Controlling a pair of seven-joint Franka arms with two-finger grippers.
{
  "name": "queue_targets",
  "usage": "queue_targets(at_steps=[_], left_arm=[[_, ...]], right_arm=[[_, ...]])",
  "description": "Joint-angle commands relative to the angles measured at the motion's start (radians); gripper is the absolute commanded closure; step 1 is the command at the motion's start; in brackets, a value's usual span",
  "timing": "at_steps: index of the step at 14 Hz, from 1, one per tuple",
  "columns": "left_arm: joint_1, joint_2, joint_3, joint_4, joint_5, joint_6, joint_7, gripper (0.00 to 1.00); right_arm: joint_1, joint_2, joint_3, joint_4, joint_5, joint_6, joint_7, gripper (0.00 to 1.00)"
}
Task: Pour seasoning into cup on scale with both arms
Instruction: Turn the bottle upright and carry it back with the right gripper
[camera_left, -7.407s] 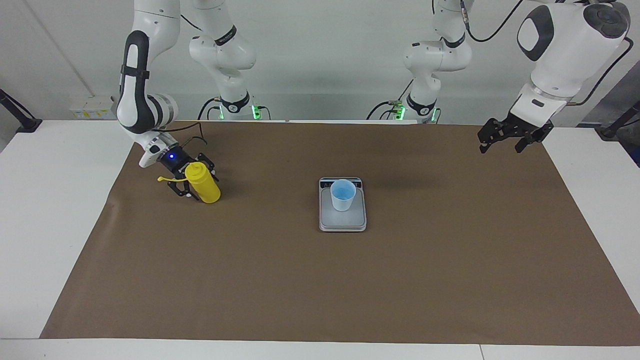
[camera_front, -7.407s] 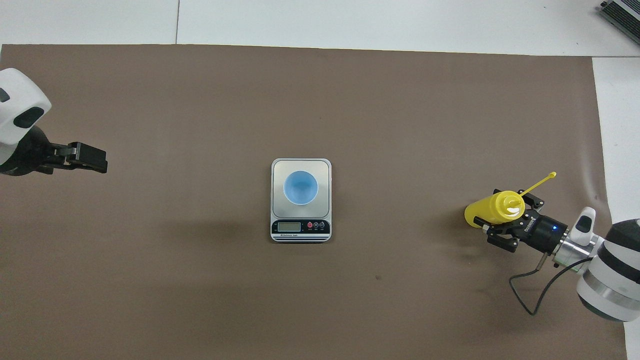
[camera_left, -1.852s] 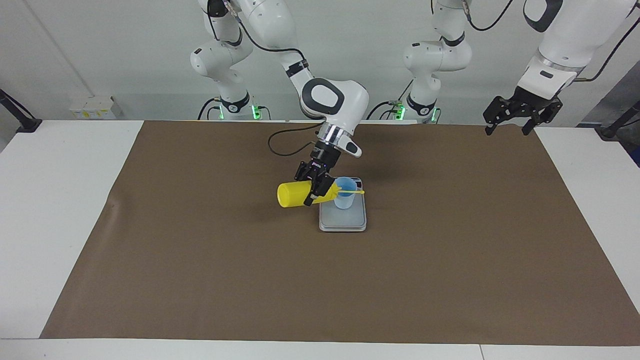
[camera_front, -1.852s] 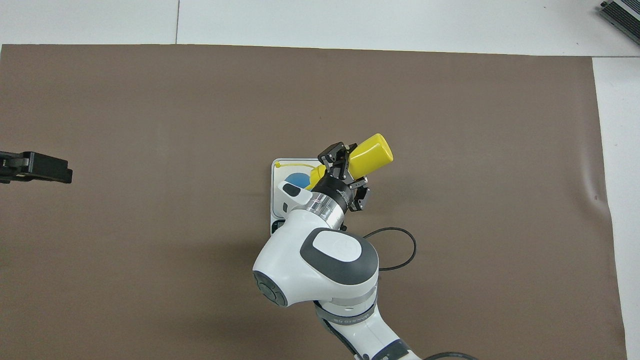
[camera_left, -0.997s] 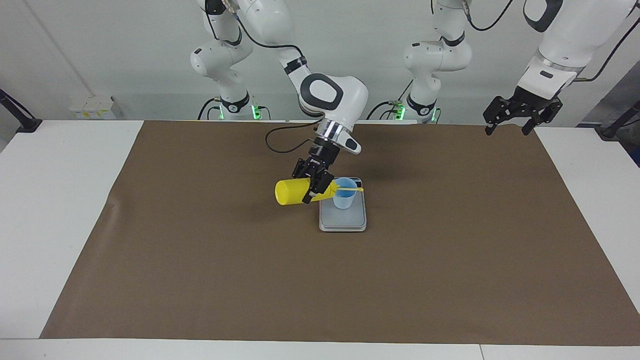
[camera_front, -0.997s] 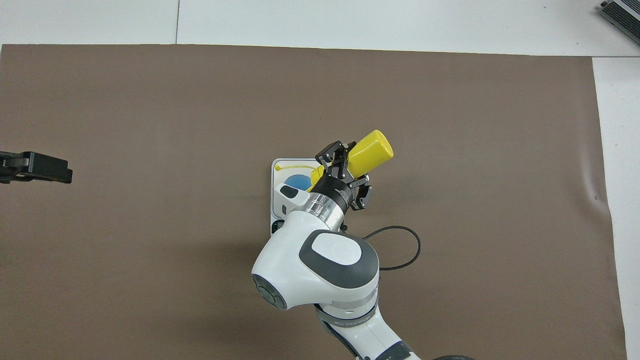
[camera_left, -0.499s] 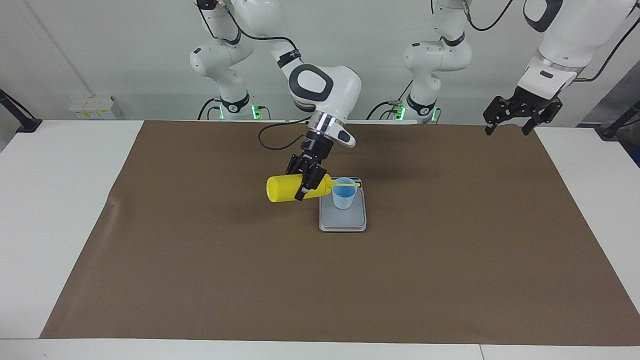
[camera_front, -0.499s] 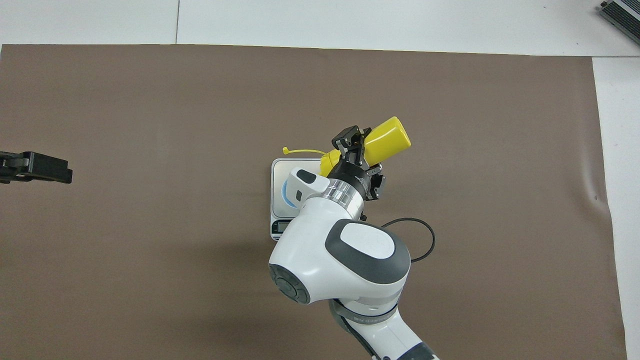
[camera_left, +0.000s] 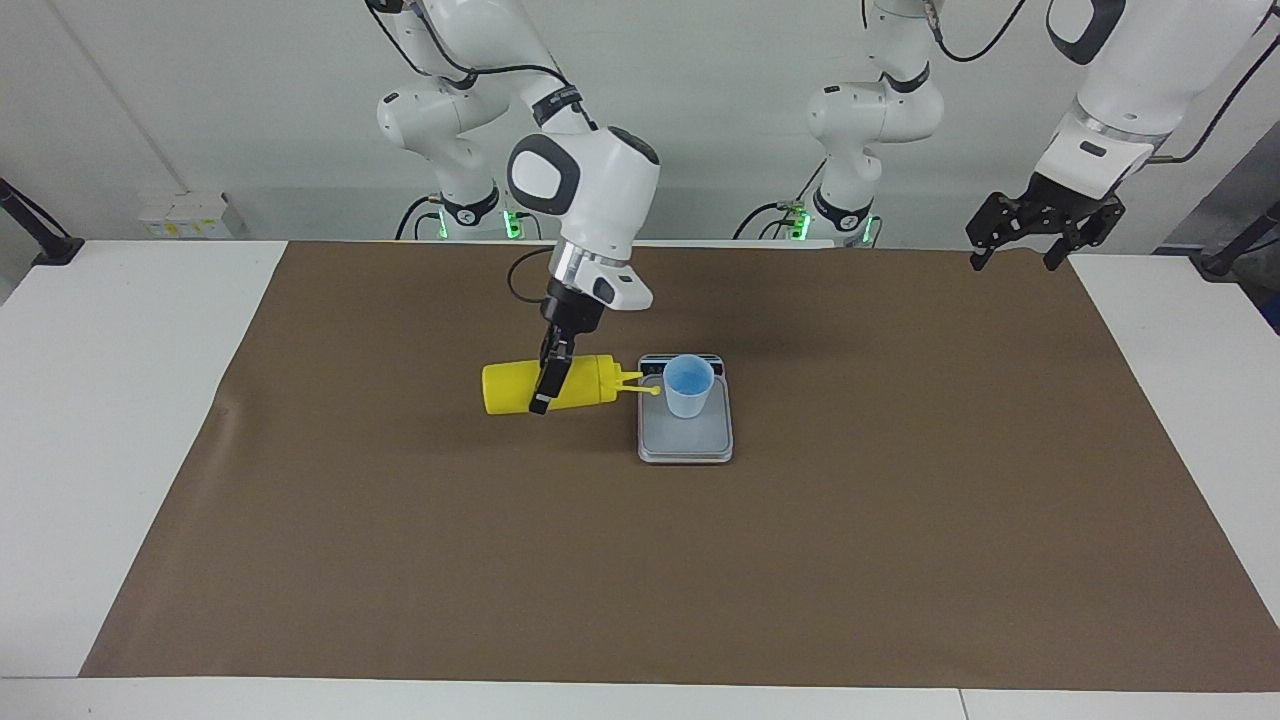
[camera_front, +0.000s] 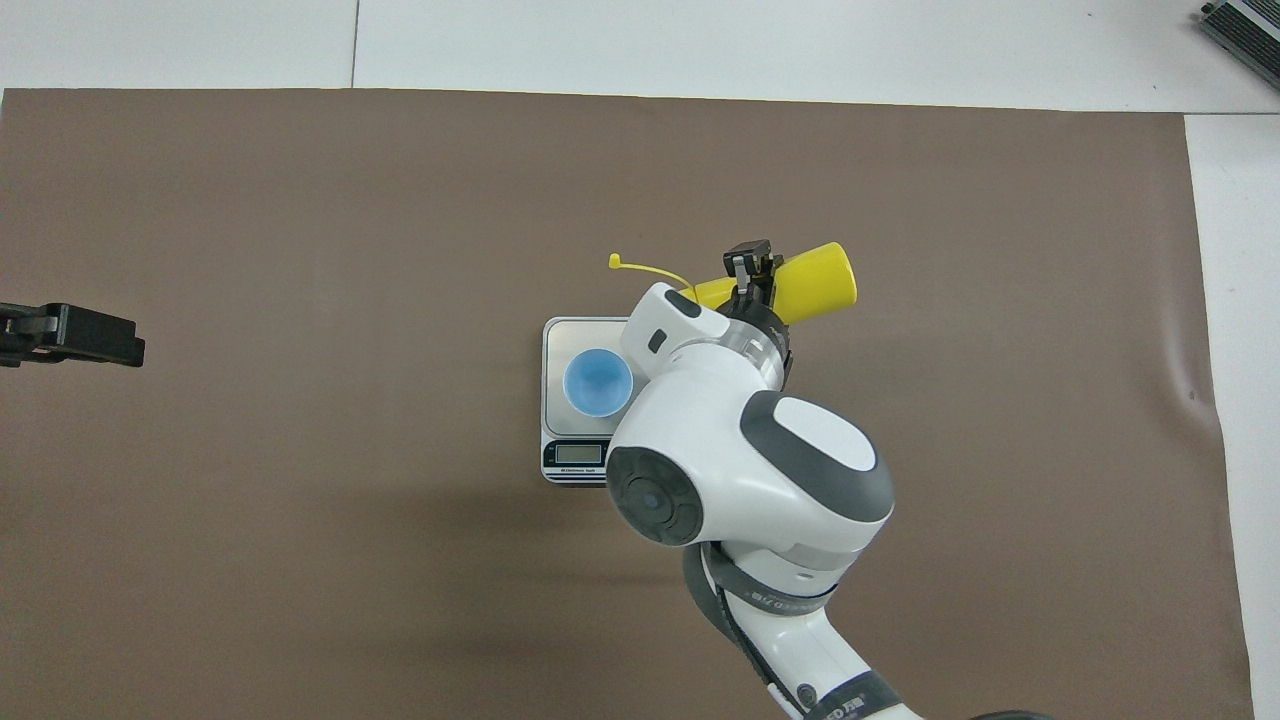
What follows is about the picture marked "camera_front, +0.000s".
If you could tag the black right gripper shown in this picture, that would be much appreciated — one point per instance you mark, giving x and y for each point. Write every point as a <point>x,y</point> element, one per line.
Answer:
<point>762,305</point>

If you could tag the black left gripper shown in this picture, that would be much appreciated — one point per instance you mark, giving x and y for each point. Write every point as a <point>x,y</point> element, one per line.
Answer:
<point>22,335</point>

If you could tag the yellow squeeze bottle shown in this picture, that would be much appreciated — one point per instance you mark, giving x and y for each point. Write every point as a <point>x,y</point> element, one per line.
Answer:
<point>815,285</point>

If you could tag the light blue plastic cup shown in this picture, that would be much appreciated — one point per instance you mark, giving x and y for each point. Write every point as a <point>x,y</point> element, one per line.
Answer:
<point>598,382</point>

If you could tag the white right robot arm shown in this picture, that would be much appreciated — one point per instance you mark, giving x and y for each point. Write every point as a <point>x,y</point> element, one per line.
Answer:
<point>720,440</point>

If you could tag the digital kitchen scale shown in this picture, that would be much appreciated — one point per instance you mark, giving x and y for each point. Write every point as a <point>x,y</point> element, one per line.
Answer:
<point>575,455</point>

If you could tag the brown paper mat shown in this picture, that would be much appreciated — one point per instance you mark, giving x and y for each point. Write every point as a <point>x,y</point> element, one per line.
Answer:
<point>300,200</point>

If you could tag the grey finned metal device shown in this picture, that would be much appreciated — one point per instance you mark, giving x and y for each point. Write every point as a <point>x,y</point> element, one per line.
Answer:
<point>1250,25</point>

